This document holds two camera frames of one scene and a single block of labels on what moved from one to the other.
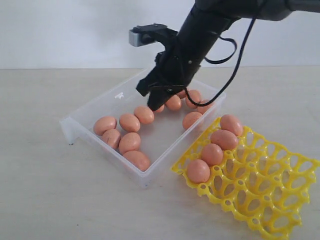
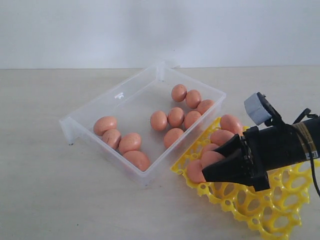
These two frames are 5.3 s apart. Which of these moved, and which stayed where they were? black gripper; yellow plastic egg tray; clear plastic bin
Moved: black gripper
Stayed: yellow plastic egg tray; clear plastic bin
